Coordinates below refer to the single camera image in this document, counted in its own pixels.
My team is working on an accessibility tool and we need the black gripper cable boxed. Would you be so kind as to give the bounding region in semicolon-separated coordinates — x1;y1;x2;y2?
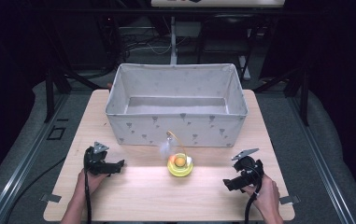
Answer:
83;147;93;224
243;166;264;224

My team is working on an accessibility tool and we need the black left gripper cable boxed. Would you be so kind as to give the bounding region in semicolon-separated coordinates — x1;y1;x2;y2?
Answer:
83;147;93;224

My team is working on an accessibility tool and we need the grey metal floor rail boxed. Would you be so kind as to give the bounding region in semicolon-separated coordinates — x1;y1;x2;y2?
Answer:
0;92;71;224
289;95;356;224

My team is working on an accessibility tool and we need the yellow cat toy with feather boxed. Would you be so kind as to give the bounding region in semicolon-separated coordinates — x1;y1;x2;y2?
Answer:
159;130;194;178

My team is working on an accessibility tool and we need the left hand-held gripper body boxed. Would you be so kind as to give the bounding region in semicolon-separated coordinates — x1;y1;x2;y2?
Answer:
83;141;118;176

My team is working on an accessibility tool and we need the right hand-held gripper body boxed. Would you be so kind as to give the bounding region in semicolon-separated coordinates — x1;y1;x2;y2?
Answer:
231;147;264;189

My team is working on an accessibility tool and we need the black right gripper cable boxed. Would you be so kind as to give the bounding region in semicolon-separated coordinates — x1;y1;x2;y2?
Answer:
243;166;264;224

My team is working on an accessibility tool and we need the person's right hand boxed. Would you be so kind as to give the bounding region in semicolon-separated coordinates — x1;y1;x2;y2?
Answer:
242;173;281;217

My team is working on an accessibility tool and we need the black floor cable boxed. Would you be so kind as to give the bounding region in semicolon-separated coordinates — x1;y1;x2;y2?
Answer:
3;155;68;224

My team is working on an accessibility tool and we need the grey metal table bracket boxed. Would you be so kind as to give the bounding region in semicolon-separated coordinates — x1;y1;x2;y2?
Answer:
40;192;63;203
279;194;302;205

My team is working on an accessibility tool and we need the grey printed fabric storage box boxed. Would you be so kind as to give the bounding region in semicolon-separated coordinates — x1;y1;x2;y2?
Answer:
105;63;249;148

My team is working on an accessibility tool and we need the tangle of floor cables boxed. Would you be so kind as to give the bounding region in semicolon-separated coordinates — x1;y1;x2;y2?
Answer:
121;29;174;58

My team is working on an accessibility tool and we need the black chair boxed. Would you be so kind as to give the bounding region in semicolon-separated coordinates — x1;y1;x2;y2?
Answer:
196;13;262;82

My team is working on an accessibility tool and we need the white metal post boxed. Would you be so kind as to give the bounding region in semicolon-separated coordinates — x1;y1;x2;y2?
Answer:
169;16;179;66

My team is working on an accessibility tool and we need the black metal stand frame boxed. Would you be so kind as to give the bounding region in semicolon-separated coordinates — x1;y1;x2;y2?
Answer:
42;66;106;124
252;66;311;127

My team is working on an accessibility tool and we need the person's left hand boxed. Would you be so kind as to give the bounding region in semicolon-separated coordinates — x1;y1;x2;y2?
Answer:
76;169;111;202

